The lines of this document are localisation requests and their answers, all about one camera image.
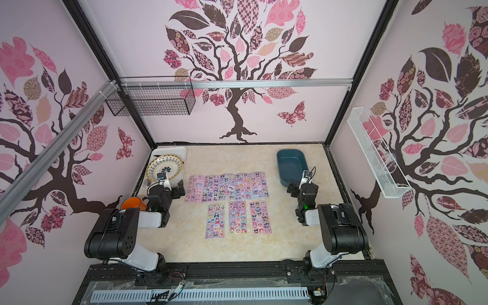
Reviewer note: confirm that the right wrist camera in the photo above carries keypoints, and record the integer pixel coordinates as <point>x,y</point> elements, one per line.
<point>306,177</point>

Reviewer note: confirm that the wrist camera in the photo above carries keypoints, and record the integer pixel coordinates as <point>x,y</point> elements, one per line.
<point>306,177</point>
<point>163,180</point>

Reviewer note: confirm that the orange cup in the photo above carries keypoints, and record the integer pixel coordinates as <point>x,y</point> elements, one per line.
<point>134,202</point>

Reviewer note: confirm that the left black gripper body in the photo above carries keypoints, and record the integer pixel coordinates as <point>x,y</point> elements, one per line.
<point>166,204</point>

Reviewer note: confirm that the aluminium rail back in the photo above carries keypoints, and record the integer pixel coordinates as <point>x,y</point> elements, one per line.
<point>244,84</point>

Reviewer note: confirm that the pink sticker sheet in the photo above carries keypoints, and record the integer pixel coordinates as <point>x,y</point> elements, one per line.
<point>195,189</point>

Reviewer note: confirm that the aluminium rail left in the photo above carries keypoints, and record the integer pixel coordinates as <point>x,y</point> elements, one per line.
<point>21,186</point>

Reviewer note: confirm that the teal plastic storage box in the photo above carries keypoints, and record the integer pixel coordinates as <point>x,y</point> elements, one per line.
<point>291,165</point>

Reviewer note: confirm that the white plastic tray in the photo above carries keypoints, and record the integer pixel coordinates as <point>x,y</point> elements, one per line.
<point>179,151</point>

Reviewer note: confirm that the patterned ceramic plate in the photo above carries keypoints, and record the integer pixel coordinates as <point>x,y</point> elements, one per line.
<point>172,165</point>

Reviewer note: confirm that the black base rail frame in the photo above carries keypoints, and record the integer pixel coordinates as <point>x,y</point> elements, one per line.
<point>291,271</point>

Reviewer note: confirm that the character sticker sheet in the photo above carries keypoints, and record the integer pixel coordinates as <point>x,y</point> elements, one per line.
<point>260,218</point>
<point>211,188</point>
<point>259,185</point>
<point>227,190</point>

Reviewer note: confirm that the aluminium rail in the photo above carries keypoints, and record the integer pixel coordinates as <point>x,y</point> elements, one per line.
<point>244,84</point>
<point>21,186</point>

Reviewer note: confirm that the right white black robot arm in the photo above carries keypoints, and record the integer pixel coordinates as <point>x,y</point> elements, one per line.
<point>341,230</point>

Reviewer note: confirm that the black wire basket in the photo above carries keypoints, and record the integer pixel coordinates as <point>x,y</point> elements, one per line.
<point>153,96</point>

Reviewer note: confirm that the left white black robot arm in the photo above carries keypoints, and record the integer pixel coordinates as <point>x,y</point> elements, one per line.
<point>114,236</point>

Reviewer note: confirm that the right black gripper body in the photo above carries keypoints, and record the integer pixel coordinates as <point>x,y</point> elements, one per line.
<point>295,189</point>

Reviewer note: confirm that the white wire shelf basket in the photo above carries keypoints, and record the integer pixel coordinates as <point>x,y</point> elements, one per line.
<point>368,131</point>

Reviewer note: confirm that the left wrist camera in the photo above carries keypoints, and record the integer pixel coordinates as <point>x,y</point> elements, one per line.
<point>163,180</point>

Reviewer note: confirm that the white slotted cable duct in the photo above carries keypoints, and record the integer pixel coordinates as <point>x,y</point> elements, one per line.
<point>200,294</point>

